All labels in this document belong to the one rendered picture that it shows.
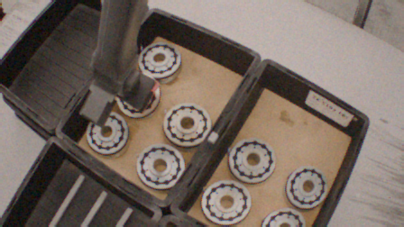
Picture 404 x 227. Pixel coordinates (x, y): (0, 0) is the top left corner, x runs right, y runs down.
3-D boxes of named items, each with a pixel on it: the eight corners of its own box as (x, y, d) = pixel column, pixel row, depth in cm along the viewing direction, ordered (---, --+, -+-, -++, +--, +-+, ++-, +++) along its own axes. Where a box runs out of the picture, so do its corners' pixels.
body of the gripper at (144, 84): (141, 111, 82) (132, 104, 75) (102, 87, 84) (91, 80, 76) (157, 82, 83) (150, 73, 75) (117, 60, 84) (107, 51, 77)
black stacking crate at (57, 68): (79, 3, 113) (74, -21, 103) (153, 33, 107) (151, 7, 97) (2, 98, 98) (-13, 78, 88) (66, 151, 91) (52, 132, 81)
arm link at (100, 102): (140, 71, 65) (98, 47, 64) (105, 134, 64) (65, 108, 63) (142, 79, 77) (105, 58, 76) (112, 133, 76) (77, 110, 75)
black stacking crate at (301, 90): (258, 84, 100) (264, 58, 90) (354, 139, 94) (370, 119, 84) (171, 222, 85) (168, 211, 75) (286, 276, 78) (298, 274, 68)
